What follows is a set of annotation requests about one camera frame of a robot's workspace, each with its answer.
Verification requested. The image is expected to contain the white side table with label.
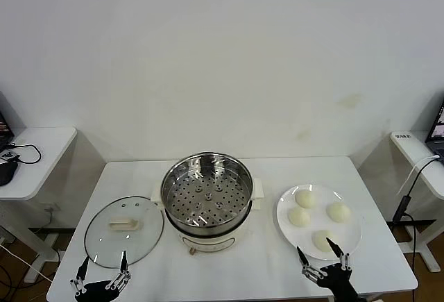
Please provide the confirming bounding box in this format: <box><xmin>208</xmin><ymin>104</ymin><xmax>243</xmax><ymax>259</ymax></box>
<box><xmin>391</xmin><ymin>130</ymin><xmax>444</xmax><ymax>271</ymax></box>

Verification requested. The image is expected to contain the white floor cable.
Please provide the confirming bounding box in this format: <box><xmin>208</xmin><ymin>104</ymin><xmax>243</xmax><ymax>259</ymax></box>
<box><xmin>0</xmin><ymin>244</ymin><xmax>55</xmax><ymax>282</ymax></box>

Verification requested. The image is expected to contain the white side table with mouse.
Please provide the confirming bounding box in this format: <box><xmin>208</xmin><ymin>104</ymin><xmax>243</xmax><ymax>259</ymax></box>
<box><xmin>0</xmin><ymin>127</ymin><xmax>78</xmax><ymax>284</ymax></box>

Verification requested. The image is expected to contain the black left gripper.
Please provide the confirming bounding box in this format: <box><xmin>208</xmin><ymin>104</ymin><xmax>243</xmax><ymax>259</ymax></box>
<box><xmin>70</xmin><ymin>250</ymin><xmax>132</xmax><ymax>302</ymax></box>

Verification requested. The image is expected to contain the perforated steel steamer basket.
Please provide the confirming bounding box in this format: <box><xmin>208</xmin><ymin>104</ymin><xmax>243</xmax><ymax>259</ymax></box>
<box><xmin>161</xmin><ymin>151</ymin><xmax>254</xmax><ymax>229</ymax></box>

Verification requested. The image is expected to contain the black cable with adapter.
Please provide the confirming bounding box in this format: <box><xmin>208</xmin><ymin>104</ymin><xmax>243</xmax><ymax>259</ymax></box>
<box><xmin>391</xmin><ymin>158</ymin><xmax>444</xmax><ymax>302</ymax></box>

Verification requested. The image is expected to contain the looped black desk cable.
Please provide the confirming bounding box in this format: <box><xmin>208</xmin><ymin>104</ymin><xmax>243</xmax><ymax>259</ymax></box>
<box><xmin>6</xmin><ymin>143</ymin><xmax>42</xmax><ymax>166</ymax></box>

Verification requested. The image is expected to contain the white steamed baozi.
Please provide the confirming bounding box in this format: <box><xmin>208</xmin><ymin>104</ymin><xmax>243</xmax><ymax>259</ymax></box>
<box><xmin>294</xmin><ymin>190</ymin><xmax>316</xmax><ymax>209</ymax></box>
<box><xmin>288</xmin><ymin>206</ymin><xmax>311</xmax><ymax>227</ymax></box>
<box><xmin>326</xmin><ymin>201</ymin><xmax>352</xmax><ymax>223</ymax></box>
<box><xmin>313</xmin><ymin>229</ymin><xmax>339</xmax><ymax>251</ymax></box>

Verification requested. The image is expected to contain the glass lid with cream handle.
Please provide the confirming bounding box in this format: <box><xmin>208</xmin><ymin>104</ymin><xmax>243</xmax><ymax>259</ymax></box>
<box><xmin>84</xmin><ymin>196</ymin><xmax>164</xmax><ymax>269</ymax></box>

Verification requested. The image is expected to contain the black computer mouse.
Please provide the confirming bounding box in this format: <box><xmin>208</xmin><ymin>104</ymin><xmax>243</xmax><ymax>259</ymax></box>
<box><xmin>0</xmin><ymin>158</ymin><xmax>19</xmax><ymax>187</ymax></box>

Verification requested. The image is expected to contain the white round plate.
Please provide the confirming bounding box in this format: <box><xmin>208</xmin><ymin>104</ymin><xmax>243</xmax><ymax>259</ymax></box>
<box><xmin>276</xmin><ymin>183</ymin><xmax>364</xmax><ymax>260</ymax></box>

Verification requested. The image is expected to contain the black laptop beside mouse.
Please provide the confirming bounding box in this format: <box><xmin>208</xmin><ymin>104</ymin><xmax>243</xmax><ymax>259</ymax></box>
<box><xmin>0</xmin><ymin>90</ymin><xmax>15</xmax><ymax>152</ymax></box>

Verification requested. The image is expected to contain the black laptop with white cable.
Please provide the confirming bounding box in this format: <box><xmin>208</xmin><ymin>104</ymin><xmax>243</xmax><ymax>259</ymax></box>
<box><xmin>425</xmin><ymin>97</ymin><xmax>444</xmax><ymax>162</ymax></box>

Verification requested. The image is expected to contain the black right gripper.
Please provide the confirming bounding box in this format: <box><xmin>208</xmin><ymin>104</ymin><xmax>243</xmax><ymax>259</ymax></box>
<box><xmin>296</xmin><ymin>237</ymin><xmax>360</xmax><ymax>302</ymax></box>

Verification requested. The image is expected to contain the white laptop cable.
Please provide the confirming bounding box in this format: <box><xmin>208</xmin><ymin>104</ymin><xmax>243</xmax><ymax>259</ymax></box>
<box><xmin>396</xmin><ymin>154</ymin><xmax>441</xmax><ymax>197</ymax></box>

